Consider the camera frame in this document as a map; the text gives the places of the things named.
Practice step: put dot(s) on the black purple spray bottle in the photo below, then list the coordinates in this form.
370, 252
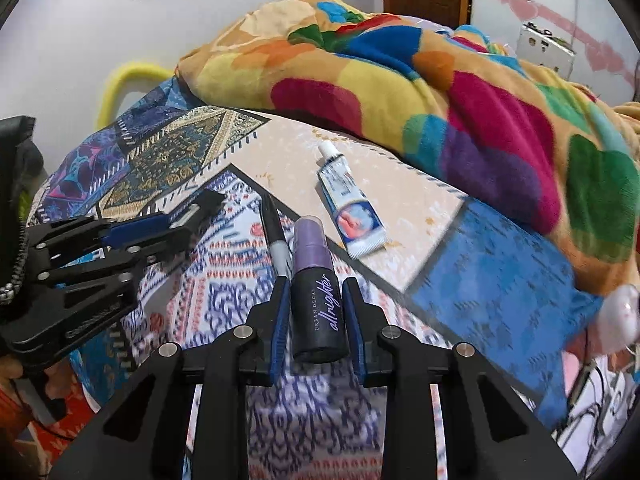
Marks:
320, 310

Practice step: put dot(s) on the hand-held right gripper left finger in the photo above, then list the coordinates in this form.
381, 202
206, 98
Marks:
280, 332

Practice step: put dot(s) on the white blue tube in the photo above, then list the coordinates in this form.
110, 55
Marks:
350, 215

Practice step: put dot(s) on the red printed bag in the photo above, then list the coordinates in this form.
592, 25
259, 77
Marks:
30, 425

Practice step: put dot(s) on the white electrical box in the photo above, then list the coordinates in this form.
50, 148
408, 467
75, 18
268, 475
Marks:
542, 52

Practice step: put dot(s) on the patchwork printed bedsheet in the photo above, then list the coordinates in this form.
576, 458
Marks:
500, 300

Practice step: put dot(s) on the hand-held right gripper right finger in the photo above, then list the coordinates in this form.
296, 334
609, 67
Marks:
354, 332

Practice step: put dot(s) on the frosted wardrobe sliding door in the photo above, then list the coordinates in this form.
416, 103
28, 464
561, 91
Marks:
605, 20
505, 5

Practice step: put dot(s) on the colourful heart blanket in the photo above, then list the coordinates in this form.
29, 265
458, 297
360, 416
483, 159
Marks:
400, 100

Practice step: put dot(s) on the black marker pen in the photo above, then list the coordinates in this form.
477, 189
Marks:
277, 245

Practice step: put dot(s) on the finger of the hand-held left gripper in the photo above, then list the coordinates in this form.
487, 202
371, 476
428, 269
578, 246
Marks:
135, 232
100, 280

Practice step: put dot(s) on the yellow foam tube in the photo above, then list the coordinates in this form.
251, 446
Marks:
107, 95

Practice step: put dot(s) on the pink heart stickers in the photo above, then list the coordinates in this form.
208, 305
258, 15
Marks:
525, 7

